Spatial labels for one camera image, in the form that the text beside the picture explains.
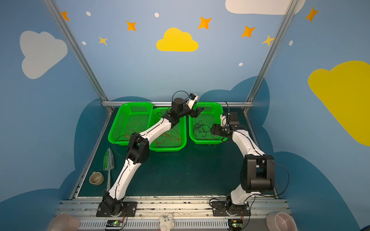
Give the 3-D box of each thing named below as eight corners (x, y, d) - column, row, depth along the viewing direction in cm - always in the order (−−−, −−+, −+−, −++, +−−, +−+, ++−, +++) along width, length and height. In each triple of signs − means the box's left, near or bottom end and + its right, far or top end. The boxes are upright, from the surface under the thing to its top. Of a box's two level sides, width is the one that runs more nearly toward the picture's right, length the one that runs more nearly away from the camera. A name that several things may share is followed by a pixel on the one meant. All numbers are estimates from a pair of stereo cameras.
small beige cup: (89, 185, 82) (86, 183, 80) (94, 173, 86) (91, 171, 84) (102, 185, 82) (99, 183, 80) (106, 173, 86) (104, 171, 84)
